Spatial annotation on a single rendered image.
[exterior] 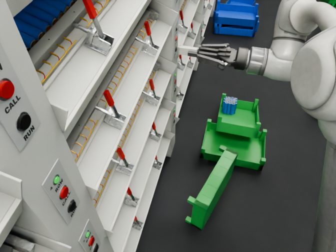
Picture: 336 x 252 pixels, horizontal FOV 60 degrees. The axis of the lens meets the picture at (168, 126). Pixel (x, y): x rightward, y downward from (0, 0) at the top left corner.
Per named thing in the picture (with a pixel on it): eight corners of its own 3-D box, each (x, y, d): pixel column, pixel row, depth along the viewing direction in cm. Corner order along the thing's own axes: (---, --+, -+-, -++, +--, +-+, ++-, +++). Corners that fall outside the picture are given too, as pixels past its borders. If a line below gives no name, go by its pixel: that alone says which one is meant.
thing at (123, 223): (167, 116, 123) (180, 97, 112) (115, 265, 85) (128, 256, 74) (123, 95, 120) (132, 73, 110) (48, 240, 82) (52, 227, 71)
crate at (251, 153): (263, 139, 152) (267, 129, 146) (261, 171, 140) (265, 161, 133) (206, 128, 157) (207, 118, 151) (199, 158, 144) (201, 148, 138)
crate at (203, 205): (230, 177, 137) (215, 169, 140) (238, 152, 122) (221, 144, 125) (201, 231, 121) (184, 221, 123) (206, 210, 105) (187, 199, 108)
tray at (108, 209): (167, 82, 108) (177, 64, 101) (104, 243, 70) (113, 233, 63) (117, 57, 106) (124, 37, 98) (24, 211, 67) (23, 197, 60)
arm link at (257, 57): (261, 65, 104) (244, 62, 105) (268, 43, 97) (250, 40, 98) (260, 81, 98) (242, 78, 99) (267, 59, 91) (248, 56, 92)
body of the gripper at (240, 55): (244, 76, 99) (216, 72, 100) (246, 61, 104) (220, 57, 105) (248, 57, 93) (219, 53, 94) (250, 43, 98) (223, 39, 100)
